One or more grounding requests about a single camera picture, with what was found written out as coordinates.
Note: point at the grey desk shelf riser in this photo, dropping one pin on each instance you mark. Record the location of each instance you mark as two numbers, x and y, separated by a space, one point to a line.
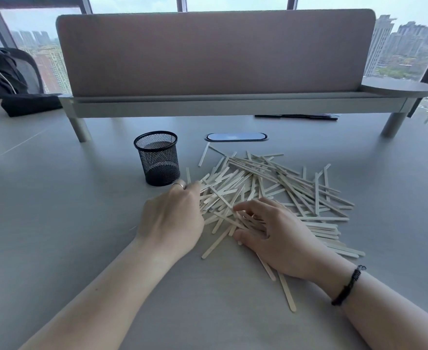
236 105

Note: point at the person's right thumb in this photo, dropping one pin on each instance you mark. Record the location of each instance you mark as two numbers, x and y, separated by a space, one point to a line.
248 237

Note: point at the person's left fingers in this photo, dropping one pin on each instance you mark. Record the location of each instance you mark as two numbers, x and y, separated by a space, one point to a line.
190 190

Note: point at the black mesh pen cup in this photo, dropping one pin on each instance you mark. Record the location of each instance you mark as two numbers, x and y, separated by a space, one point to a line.
157 160

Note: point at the person's left hand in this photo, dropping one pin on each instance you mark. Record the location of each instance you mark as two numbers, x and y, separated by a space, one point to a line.
170 222

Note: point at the pile of wooden sticks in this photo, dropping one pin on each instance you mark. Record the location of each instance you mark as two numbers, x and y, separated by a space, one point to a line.
290 189

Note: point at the pinkish fabric desk divider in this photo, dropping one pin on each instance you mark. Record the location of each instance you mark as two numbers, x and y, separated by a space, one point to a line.
214 54

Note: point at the black pens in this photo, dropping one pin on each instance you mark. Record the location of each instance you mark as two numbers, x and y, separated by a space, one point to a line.
298 116

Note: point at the person's right hand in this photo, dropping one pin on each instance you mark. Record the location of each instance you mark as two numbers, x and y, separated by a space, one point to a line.
287 244

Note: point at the grey mesh office chair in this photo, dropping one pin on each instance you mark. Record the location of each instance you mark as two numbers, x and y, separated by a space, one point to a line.
31 71

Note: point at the person's right forearm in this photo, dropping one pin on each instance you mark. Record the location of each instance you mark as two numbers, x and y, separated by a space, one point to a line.
389 313

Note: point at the person's left forearm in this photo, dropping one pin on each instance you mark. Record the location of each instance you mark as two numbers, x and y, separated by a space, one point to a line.
101 298

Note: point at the black jacket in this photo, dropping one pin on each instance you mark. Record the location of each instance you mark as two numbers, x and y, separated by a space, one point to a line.
2 72

